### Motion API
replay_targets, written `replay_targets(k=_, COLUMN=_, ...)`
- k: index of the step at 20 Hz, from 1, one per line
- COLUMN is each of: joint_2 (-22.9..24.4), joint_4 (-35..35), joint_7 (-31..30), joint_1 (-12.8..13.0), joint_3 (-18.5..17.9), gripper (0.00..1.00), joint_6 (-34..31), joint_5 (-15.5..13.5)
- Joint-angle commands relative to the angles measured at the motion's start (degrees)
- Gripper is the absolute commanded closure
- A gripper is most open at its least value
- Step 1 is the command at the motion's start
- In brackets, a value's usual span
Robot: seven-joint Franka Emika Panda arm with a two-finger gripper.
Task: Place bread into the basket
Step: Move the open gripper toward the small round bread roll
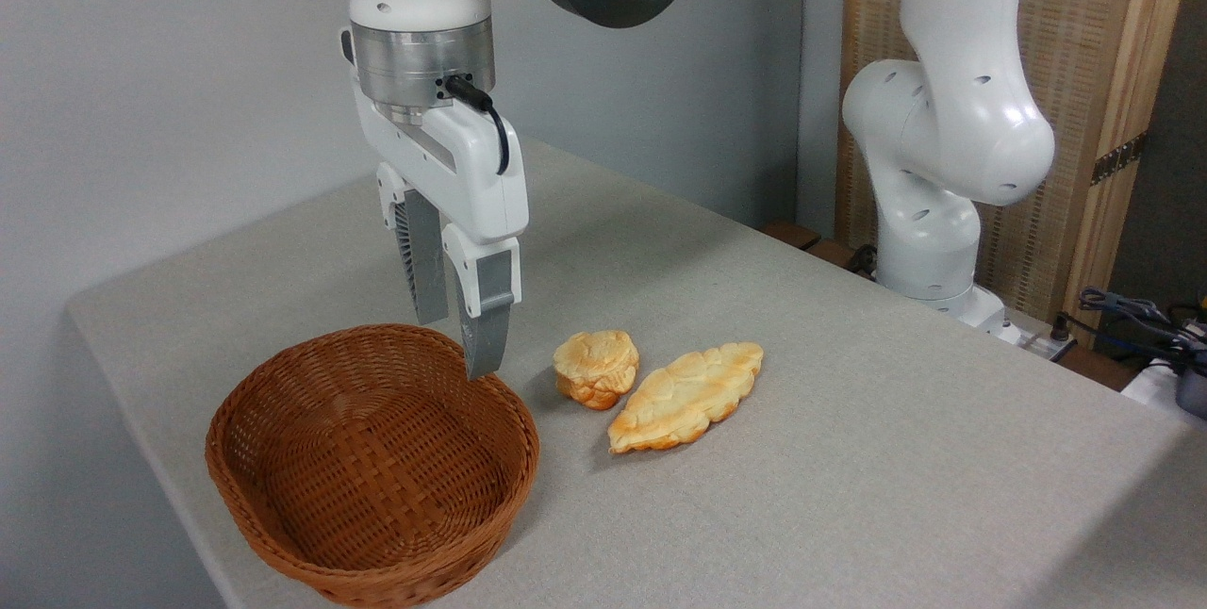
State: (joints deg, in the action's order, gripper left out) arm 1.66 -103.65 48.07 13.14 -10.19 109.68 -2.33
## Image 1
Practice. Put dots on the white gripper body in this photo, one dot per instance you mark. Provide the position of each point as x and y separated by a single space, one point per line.
471 180

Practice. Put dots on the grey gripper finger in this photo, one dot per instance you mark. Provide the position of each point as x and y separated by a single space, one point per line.
424 260
486 317

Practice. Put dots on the small round bread roll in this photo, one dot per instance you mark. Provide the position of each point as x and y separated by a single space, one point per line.
594 366

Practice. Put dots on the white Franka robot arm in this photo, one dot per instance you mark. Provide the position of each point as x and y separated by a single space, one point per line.
952 119

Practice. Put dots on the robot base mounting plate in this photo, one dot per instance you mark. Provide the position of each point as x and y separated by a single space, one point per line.
1033 336

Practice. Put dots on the brown wicker basket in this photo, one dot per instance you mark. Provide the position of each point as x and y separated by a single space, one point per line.
377 458

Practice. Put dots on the long leaf-shaped bread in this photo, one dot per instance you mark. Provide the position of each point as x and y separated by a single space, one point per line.
684 397

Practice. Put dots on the wooden woven screen panel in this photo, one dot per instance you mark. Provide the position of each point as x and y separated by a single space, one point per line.
1084 43

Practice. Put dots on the black metal hinge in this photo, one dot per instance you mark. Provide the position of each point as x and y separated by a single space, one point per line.
1119 158

